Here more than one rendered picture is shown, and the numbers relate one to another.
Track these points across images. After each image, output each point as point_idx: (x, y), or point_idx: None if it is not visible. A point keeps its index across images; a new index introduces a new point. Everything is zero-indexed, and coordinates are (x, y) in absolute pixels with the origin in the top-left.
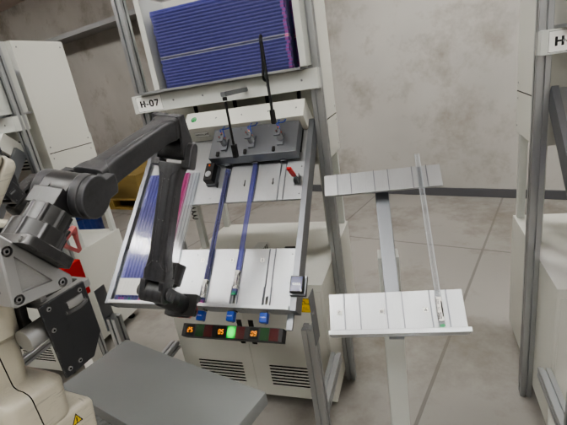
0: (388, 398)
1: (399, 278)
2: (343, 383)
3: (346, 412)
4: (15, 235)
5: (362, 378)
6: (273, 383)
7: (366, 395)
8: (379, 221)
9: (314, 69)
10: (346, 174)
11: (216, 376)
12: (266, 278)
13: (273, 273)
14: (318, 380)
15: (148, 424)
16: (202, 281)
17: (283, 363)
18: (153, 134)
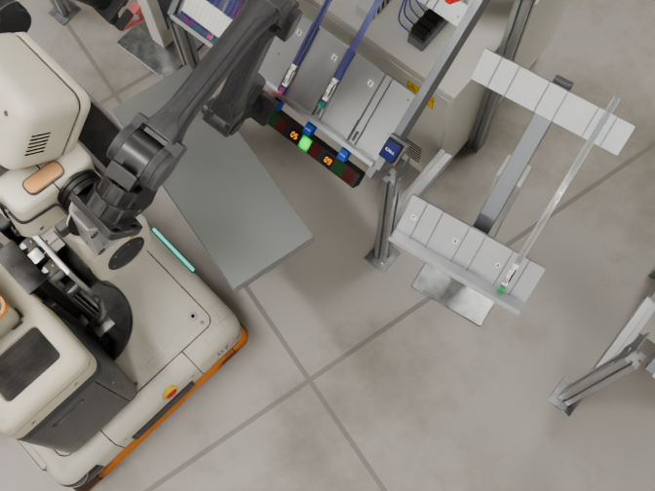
0: None
1: (512, 198)
2: (460, 149)
3: (439, 191)
4: (99, 223)
5: (487, 154)
6: None
7: (476, 181)
8: (523, 135)
9: None
10: (514, 64)
11: (273, 187)
12: (365, 110)
13: (375, 109)
14: (388, 212)
15: (195, 215)
16: (289, 61)
17: None
18: (240, 52)
